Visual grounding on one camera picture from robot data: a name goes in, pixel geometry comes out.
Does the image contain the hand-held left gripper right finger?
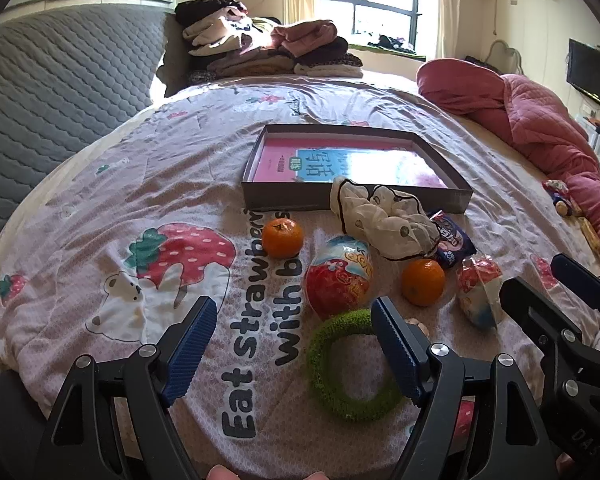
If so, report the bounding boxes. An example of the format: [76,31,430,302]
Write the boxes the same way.
[370,296,556,480]

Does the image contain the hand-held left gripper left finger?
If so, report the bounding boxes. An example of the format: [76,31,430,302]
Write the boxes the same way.
[32,296,218,480]

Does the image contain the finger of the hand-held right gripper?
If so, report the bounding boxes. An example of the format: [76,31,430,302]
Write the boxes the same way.
[499,276,600,411]
[550,253,600,313]

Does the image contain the white cup snack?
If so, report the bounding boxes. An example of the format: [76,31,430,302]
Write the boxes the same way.
[455,254,505,330]

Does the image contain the green fuzzy ring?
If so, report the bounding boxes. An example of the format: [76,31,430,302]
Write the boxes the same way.
[307,309,411,423]

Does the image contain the mandarin orange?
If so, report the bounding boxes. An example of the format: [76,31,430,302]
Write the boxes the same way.
[401,258,447,307]
[261,217,304,259]

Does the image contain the red snack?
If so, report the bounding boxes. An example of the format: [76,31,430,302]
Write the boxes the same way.
[304,235,376,320]

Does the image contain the blue cookie packet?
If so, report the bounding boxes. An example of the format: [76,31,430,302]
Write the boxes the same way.
[427,210,477,270]

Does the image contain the white cloth with black trim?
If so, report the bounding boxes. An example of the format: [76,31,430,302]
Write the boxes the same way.
[330,176,442,262]

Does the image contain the grey cardboard box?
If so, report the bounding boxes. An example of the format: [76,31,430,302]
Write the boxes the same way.
[241,124,475,215]

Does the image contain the person's left hand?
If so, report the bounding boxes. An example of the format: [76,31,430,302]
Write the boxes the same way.
[205,464,331,480]

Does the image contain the small colourful toy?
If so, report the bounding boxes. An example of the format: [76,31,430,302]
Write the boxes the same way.
[542,180,583,218]

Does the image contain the cream under sheet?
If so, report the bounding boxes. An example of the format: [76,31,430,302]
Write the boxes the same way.
[455,112,600,281]

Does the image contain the pink quilt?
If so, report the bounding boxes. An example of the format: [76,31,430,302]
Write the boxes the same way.
[416,58,600,261]

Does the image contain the strawberry print bed sheet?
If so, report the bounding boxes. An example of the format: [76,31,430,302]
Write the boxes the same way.
[0,72,600,480]

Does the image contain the black television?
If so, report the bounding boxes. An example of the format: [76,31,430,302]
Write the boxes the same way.
[566,38,600,118]

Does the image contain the dark clothes on windowsill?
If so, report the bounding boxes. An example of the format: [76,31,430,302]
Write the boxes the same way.
[370,34,417,53]

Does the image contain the grey quilted headboard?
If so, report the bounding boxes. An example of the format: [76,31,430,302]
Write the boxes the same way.
[0,2,181,261]

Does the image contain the green windowsill mat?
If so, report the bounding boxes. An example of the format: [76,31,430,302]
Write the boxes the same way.
[347,42,423,59]

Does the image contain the pile of folded clothes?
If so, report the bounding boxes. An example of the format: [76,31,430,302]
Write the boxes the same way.
[174,0,365,86]

